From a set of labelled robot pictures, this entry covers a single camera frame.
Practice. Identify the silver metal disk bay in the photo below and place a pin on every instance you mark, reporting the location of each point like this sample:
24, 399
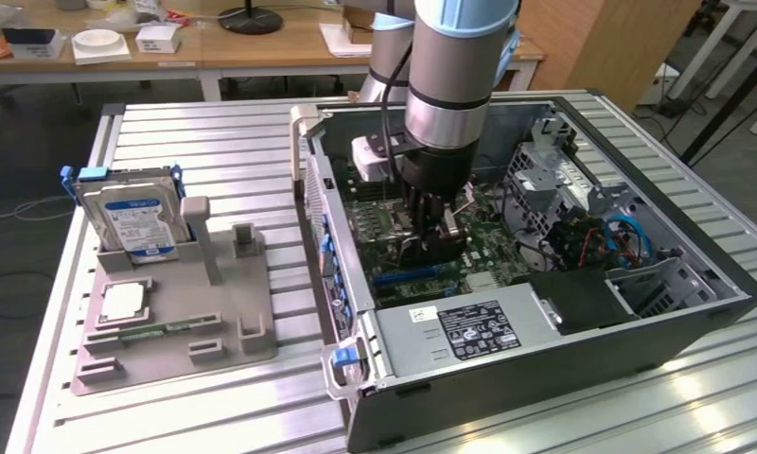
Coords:
537, 182

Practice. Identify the clear plastic bag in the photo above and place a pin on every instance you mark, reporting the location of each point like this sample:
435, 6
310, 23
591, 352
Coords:
132, 12

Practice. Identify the grey parts rack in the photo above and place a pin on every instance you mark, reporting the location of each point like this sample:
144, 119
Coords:
176, 293

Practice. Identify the black plastic shroud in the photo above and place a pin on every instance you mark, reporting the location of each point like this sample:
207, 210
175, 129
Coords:
581, 302

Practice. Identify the blue case latch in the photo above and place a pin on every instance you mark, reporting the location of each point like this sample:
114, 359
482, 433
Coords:
345, 358

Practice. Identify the wooden cabinet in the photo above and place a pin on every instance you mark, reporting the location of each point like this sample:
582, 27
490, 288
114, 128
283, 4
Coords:
606, 47

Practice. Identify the graphics card black fan shroud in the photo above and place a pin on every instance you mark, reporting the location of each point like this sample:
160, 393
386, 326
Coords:
389, 257

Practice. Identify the silver CPU chip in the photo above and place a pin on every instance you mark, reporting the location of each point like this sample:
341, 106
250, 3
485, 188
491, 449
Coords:
123, 302

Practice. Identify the green RAM stick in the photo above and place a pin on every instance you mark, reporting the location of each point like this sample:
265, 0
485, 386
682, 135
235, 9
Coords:
146, 332

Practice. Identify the white flat box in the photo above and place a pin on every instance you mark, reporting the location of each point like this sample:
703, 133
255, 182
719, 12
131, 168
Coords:
102, 57

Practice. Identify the CPU socket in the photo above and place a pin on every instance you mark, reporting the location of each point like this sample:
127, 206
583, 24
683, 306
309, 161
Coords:
395, 220

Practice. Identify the hard disk blue carrier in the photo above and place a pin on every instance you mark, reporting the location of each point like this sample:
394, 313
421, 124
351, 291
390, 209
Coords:
132, 222

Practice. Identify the grey power supply unit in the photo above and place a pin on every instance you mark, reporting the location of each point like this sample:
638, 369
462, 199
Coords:
410, 340

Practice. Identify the metal socket cover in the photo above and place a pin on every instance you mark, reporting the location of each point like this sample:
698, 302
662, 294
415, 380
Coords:
469, 194

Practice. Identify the white paper stack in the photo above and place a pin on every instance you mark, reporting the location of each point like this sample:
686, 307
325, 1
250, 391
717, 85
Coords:
341, 45

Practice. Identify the black metal post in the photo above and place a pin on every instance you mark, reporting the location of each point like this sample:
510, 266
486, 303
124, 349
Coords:
730, 109

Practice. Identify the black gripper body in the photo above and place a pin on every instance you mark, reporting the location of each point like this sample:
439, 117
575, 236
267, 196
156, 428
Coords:
442, 170

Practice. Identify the silver slanted disk bay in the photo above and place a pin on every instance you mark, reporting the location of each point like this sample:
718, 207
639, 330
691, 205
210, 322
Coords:
657, 284

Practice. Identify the brown cardboard box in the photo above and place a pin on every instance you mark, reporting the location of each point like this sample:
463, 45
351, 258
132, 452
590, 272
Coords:
357, 21

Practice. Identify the green motherboard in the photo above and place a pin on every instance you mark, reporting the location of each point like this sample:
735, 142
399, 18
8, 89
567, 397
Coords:
483, 236

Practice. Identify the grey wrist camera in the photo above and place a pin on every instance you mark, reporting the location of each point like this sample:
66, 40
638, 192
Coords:
375, 161

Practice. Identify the white box dark lid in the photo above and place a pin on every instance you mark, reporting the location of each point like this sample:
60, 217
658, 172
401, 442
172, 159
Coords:
35, 49

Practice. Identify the black round lamp base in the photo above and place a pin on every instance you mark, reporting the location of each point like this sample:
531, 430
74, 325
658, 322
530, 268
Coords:
250, 22

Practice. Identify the white round dish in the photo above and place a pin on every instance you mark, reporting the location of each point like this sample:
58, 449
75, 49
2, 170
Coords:
98, 37

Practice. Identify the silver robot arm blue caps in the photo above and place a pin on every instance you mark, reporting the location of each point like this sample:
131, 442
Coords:
461, 57

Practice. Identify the black open PC case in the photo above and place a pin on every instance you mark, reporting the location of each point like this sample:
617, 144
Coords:
543, 378

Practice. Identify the wooden desk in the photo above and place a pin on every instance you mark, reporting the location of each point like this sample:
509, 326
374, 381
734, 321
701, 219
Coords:
44, 67

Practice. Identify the silver foil bag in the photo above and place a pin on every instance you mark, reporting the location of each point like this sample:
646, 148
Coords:
0, 16

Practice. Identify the small white box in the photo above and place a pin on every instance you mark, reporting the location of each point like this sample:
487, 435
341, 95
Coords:
158, 40

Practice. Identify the white floor unit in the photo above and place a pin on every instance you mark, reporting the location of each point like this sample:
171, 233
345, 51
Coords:
657, 90

